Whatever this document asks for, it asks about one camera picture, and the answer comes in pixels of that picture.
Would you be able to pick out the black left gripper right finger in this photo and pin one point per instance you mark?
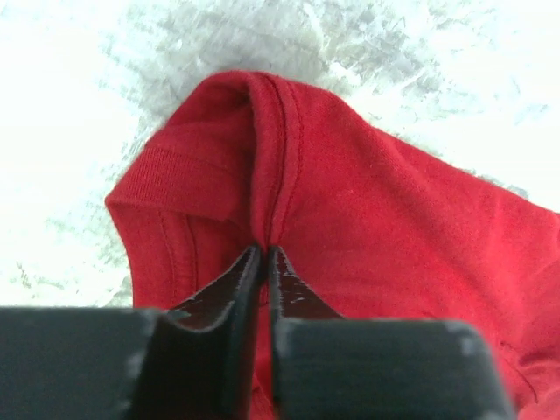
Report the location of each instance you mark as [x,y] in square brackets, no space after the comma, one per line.
[325,366]

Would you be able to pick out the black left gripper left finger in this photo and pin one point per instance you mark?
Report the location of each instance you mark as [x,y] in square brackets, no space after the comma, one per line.
[192,362]

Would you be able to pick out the red t shirt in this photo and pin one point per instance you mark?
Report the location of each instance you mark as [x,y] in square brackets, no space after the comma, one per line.
[376,227]

